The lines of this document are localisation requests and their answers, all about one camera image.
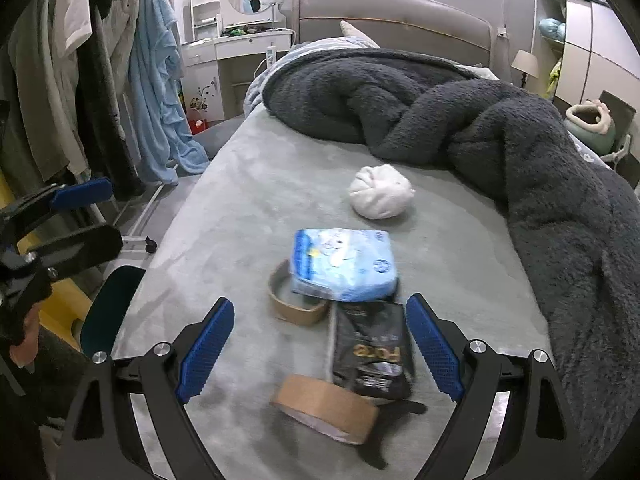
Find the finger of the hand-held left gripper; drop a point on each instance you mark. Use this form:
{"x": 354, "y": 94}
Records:
{"x": 80, "y": 250}
{"x": 80, "y": 194}

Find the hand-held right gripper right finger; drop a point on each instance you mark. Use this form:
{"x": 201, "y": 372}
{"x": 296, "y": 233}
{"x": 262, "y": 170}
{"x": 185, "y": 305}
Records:
{"x": 432, "y": 347}

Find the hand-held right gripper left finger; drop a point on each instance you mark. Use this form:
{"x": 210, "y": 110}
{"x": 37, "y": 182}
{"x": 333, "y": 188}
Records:
{"x": 207, "y": 350}

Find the black snack packet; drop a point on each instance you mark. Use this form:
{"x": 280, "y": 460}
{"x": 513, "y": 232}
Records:
{"x": 372, "y": 350}

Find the white towel ball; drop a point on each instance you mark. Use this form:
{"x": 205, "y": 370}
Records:
{"x": 381, "y": 191}

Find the person's left hand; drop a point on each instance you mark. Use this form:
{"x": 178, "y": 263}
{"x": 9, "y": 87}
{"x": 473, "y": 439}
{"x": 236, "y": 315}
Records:
{"x": 27, "y": 342}

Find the white clothes rack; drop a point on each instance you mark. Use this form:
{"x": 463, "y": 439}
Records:
{"x": 142, "y": 215}

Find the dark hanging garment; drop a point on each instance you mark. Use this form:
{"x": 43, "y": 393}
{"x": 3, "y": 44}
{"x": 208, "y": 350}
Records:
{"x": 102, "y": 110}

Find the brown tape roll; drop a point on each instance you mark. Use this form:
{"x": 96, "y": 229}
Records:
{"x": 320, "y": 407}
{"x": 295, "y": 312}

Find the light blue tissue packet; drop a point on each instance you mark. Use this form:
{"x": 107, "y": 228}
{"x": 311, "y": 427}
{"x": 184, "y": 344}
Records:
{"x": 342, "y": 262}

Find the light blue fleece robe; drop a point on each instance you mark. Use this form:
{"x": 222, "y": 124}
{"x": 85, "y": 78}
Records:
{"x": 157, "y": 85}

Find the grey-green bed sheet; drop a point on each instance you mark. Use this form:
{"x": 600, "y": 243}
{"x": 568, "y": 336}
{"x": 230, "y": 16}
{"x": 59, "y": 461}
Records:
{"x": 250, "y": 200}

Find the white hanging shirt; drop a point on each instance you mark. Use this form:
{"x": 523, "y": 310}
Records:
{"x": 70, "y": 20}

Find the white dressing table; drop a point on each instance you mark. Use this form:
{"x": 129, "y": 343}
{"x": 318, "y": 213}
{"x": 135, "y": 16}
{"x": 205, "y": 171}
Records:
{"x": 235, "y": 50}

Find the light blue striped quilt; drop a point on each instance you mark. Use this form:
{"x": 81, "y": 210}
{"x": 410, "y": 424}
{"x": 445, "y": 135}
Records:
{"x": 265, "y": 80}

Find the dark grey fleece blanket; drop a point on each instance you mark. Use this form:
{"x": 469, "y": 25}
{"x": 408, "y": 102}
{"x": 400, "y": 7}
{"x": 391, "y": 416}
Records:
{"x": 500, "y": 125}

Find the white power strip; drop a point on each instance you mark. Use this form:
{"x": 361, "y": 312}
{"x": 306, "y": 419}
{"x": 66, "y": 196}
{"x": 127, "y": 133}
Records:
{"x": 272, "y": 56}

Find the green and pink plush toy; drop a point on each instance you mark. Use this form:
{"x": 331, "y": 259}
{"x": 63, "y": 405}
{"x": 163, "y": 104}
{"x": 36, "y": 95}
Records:
{"x": 590, "y": 127}

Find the yellow-green cloth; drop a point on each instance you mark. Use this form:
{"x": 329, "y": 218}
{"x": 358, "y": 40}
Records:
{"x": 554, "y": 77}

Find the beige bedside lamp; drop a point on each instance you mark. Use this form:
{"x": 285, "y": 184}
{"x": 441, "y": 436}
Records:
{"x": 525, "y": 64}

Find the grey chair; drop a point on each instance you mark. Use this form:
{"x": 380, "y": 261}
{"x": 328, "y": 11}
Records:
{"x": 620, "y": 107}

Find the white pillow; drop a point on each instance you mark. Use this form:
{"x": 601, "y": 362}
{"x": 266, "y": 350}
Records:
{"x": 357, "y": 34}

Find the beige padded headboard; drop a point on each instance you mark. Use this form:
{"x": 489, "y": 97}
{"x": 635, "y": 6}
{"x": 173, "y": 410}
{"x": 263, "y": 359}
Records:
{"x": 395, "y": 17}

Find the light blue plush pillow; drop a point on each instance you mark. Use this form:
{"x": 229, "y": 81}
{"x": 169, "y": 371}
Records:
{"x": 552, "y": 29}

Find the white wardrobe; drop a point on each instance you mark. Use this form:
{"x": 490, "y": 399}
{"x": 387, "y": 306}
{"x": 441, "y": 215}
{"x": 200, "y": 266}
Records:
{"x": 590, "y": 40}

